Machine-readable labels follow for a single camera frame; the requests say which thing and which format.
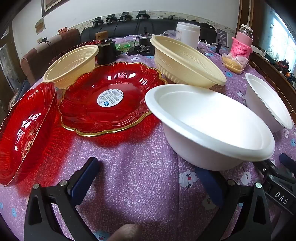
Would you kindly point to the black hand-held device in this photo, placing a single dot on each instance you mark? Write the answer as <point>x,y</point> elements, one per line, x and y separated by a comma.
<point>142,14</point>
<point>125,16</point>
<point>98,21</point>
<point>111,18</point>

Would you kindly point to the brown sofa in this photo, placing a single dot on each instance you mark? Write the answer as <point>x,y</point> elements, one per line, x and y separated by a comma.
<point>46,51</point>

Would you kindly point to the white wall socket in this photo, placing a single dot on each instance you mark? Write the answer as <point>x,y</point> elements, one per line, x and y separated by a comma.
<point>39,40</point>

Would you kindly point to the small white foam bowl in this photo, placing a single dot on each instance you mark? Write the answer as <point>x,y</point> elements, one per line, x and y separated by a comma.
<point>266,99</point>

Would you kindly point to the black power adapter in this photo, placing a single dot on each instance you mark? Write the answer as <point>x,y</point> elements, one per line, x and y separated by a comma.
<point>132,51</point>

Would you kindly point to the green plastic part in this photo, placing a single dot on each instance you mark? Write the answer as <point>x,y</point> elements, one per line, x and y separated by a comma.
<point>123,46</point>

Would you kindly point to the large beige plastic bowl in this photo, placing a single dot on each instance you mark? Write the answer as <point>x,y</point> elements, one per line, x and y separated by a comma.
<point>182,62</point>

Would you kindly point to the wooden sideboard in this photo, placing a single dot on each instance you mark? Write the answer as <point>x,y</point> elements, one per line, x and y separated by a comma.
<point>275,69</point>

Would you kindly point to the framed wall picture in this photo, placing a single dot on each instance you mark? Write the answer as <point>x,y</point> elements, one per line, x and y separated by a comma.
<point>49,5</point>

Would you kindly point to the paper wall sign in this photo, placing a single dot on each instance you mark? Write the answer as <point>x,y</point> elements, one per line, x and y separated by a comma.
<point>39,25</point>

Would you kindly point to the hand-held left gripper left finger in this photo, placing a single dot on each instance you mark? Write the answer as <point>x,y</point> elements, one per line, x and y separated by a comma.
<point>81,185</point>

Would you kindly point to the purple floral tablecloth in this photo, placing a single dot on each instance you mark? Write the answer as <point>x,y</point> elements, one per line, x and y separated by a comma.
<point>138,162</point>

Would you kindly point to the clear bag of bread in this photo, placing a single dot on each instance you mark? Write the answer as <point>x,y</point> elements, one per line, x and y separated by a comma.
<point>232,63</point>

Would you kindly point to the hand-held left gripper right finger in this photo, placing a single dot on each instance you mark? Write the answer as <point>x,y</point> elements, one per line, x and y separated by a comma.
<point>209,185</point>

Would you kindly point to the small beige plastic bowl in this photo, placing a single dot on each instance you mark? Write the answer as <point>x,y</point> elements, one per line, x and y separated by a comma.
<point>69,69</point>

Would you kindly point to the black striped stand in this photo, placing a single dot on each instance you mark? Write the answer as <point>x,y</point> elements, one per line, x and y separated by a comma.
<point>222,37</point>

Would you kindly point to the window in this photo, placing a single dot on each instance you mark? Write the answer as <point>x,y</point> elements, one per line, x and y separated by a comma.
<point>279,30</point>

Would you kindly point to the wooden glass panel door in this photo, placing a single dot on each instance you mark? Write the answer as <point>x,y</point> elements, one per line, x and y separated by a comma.
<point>5,64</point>

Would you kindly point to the large white foam bowl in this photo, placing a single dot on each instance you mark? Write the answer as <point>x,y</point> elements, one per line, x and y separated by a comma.
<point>208,120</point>

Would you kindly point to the clear plastic container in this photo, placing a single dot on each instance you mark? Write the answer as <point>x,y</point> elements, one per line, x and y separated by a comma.
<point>170,34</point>

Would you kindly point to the bottle with pink knitted sleeve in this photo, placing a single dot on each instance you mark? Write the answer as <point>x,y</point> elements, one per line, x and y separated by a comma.
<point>241,46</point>

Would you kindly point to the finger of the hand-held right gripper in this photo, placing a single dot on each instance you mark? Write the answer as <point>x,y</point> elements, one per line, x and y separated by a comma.
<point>266,166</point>
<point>286,163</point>

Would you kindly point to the black leather sofa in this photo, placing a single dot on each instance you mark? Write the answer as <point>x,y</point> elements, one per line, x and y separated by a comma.
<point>129,27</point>

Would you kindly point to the white plastic jar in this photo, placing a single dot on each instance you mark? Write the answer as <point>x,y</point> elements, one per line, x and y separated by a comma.
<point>187,34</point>

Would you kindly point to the person's left hand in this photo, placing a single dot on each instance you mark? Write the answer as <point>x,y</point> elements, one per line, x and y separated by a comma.
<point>126,233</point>

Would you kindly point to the red plate with gold print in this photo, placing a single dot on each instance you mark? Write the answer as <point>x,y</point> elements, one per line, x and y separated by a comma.
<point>25,129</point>

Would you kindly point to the black cylindrical motor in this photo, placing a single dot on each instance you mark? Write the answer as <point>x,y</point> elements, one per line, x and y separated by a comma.
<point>146,47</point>

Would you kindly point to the red plate with round sticker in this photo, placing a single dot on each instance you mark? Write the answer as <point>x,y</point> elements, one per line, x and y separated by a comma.
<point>87,109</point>

